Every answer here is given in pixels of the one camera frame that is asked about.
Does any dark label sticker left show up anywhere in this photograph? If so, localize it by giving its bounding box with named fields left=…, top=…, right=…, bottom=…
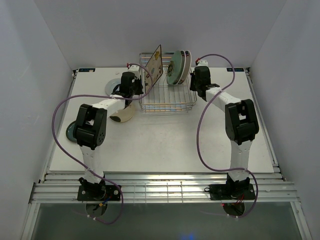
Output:
left=78, top=68, right=96, bottom=73

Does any mint green flower plate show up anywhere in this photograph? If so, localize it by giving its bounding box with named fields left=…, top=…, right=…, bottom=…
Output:
left=166, top=50, right=183, bottom=85

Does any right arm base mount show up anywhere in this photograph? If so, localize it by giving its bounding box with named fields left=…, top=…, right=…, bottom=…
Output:
left=204, top=184, right=256, bottom=201

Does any white plate teal rim front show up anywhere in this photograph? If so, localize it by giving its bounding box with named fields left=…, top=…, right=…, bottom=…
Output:
left=177, top=51, right=185, bottom=85

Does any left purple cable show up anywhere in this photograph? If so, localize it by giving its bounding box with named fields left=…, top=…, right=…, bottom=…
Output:
left=51, top=63, right=155, bottom=225

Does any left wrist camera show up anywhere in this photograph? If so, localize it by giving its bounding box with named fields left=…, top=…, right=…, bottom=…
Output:
left=127, top=64, right=141, bottom=79

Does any light blue scalloped plate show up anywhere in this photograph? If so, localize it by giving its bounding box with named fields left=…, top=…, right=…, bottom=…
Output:
left=104, top=78, right=121, bottom=95

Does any dark label sticker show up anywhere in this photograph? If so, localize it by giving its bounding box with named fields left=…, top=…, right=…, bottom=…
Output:
left=78, top=68, right=96, bottom=73
left=226, top=67, right=245, bottom=72

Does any purple cable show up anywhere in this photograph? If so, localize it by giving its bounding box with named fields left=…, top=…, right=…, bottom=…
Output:
left=195, top=53, right=259, bottom=218
left=51, top=63, right=155, bottom=225

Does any dark label sticker right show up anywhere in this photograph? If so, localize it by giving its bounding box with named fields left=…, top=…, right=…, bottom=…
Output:
left=226, top=67, right=245, bottom=72

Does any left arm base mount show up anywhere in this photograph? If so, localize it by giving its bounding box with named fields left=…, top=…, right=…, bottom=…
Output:
left=76, top=185, right=121, bottom=202

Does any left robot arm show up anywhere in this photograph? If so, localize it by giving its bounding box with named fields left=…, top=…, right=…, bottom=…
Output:
left=73, top=70, right=143, bottom=200

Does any square floral plate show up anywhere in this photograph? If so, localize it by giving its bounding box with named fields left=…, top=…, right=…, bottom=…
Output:
left=144, top=45, right=163, bottom=92

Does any cream plate with flowers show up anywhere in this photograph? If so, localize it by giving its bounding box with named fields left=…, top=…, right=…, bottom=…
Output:
left=109, top=104, right=136, bottom=123

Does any dark teal saucer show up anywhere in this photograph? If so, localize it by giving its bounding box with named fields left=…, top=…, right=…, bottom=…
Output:
left=65, top=121, right=77, bottom=143

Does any metal wire dish rack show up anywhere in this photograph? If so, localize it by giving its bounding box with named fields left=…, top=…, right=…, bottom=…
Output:
left=139, top=52, right=197, bottom=114

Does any white plate teal rim back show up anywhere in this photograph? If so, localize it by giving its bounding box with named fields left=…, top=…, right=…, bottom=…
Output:
left=181, top=50, right=192, bottom=83

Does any white plate teal rim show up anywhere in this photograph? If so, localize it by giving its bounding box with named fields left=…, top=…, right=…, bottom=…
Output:
left=181, top=50, right=192, bottom=83
left=177, top=51, right=185, bottom=85

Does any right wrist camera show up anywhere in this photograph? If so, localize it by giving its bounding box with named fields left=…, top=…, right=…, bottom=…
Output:
left=195, top=59, right=209, bottom=67

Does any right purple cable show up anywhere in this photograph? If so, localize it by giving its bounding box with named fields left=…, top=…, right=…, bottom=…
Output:
left=195, top=53, right=259, bottom=218

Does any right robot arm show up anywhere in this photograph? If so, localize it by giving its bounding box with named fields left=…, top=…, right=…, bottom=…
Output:
left=190, top=65, right=259, bottom=200

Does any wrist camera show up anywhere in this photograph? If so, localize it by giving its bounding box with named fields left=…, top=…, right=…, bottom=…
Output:
left=195, top=59, right=209, bottom=67
left=127, top=64, right=141, bottom=79

